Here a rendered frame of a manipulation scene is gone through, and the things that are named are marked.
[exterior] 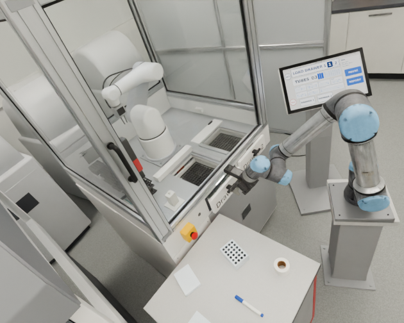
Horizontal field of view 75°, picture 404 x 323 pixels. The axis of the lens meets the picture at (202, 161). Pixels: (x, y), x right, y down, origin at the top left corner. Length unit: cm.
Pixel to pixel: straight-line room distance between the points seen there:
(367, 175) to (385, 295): 114
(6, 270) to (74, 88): 49
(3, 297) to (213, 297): 87
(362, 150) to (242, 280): 76
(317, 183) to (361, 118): 158
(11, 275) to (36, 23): 59
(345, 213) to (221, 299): 73
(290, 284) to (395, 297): 102
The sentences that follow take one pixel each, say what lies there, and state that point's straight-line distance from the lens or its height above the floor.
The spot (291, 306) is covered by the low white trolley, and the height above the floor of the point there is 76.
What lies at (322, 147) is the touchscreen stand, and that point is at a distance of 226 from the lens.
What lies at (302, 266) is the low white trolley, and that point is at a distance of 136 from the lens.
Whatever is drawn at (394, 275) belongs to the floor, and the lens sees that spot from 228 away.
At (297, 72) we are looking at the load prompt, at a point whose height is 115.
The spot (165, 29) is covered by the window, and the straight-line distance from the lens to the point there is 107.
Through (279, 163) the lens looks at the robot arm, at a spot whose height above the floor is 113.
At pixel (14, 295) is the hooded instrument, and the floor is 153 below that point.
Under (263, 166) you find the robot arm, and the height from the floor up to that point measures 119.
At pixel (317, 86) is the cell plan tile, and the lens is 191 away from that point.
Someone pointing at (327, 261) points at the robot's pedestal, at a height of 2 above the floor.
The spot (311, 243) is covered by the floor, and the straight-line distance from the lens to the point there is 230.
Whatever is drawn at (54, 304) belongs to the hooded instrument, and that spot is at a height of 144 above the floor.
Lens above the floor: 198
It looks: 40 degrees down
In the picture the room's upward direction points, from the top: 19 degrees counter-clockwise
